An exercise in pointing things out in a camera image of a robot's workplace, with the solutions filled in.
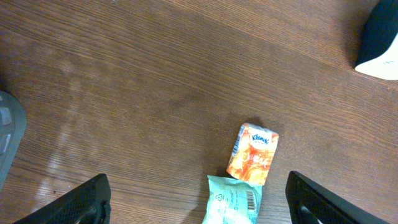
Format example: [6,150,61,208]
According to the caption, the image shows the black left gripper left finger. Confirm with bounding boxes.
[16,174,111,224]

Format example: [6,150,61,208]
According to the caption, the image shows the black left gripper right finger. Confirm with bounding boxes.
[285,170,385,224]

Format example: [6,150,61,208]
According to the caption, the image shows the orange small box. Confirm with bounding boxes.
[226,123,279,185]

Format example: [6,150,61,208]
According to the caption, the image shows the teal small packet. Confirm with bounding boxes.
[203,175,262,224]

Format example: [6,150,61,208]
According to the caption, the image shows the white barcode scanner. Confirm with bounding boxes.
[354,0,397,80]

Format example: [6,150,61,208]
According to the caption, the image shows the grey plastic mesh basket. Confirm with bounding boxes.
[1,91,27,189]

